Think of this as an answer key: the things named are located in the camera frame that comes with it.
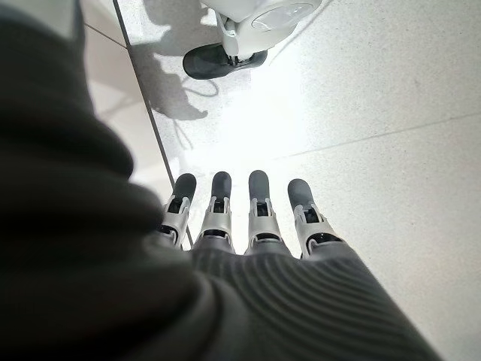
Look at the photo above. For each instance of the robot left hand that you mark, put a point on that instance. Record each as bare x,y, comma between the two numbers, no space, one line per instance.
112,282

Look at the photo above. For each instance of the black robot left foot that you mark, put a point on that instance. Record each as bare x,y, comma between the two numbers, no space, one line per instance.
206,62

